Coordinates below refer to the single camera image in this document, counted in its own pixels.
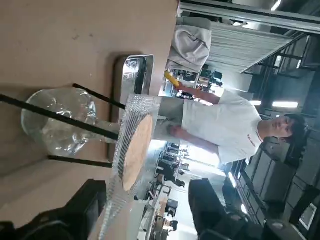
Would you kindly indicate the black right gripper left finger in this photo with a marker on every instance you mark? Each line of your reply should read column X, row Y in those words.
column 62, row 220

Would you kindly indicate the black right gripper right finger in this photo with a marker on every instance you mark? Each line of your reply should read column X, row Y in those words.
column 210, row 215

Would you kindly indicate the steel tray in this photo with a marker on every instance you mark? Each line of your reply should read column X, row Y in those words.
column 146, row 72

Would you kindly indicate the person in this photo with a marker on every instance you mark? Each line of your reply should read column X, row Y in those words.
column 220, row 125

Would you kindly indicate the yellow handheld tool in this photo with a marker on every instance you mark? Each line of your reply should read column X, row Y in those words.
column 172, row 79

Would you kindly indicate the grey cloth cover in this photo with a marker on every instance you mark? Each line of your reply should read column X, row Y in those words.
column 190, row 47

